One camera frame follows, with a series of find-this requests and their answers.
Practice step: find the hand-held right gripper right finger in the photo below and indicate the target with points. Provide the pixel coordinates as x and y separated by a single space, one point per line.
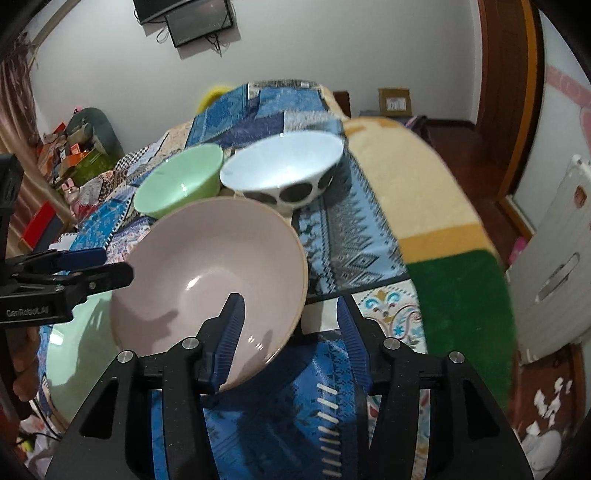
353 341

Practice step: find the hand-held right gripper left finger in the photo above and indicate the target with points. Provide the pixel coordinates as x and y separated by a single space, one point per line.
228 341

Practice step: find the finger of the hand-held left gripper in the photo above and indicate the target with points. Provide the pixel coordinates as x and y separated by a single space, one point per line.
106 274
85 256

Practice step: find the light green plate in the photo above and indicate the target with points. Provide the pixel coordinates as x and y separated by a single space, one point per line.
78 355

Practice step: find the pink bowl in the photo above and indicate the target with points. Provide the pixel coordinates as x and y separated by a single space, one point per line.
207 258

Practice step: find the light green bowl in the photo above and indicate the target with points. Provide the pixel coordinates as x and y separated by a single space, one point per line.
180 177

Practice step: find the white bowl with black spots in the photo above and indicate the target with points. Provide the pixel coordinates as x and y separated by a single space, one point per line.
277 161

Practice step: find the person's left hand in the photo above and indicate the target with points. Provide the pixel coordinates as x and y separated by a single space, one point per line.
27 364

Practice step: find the red box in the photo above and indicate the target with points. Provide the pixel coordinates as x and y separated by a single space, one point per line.
37 226

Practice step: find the pink rabbit toy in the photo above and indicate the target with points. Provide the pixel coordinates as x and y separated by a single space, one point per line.
70 194

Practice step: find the green box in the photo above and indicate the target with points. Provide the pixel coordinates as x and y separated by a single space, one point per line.
94 168

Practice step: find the patchwork printed blanket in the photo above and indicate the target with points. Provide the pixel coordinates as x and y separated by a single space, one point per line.
355 240

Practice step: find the pile of assorted boxes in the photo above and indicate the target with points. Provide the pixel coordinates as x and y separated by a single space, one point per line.
62 147

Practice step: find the grey green neck pillow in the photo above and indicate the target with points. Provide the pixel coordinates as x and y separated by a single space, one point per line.
99 124

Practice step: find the striped brown curtain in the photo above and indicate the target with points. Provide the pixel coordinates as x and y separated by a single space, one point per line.
18 115

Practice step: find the beige green fleece blanket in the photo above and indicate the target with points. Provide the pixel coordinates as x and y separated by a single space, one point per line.
429 184

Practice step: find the pink cloth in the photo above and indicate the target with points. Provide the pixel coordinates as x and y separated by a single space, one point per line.
518 249

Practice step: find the white scraps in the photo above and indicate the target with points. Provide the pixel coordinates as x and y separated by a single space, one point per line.
547 401

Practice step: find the yellow foam tube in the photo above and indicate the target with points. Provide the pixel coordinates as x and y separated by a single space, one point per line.
210 94

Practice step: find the cardboard box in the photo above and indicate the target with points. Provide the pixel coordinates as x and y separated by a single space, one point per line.
395 101

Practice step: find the small black monitor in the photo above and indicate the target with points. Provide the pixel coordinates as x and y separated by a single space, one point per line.
198 23

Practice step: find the white sliding door with hearts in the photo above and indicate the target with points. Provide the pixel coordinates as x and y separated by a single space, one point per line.
563 115

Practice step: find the brown wooden door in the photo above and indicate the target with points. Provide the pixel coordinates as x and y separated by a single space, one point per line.
501 69

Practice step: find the black wall television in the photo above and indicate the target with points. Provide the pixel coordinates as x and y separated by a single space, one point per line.
157 9

